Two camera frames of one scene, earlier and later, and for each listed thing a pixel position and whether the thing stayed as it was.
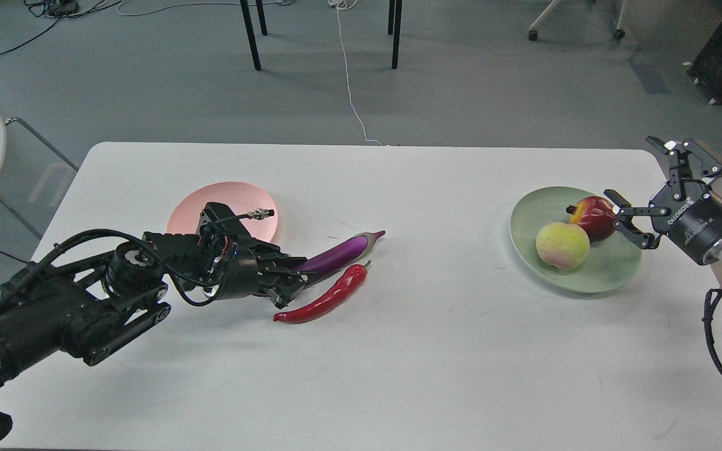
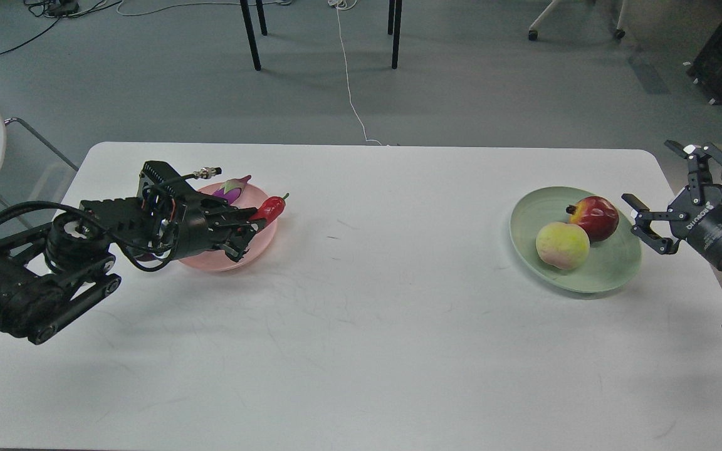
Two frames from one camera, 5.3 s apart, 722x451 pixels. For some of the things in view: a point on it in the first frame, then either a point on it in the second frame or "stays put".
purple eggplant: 341,254 -> 231,190
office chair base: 533,34 stays put
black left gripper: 247,260 -> 196,213
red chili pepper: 351,280 -> 270,210
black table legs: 256,61 stays put
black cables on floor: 58,9 stays put
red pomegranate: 596,215 stays put
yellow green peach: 565,245 stays put
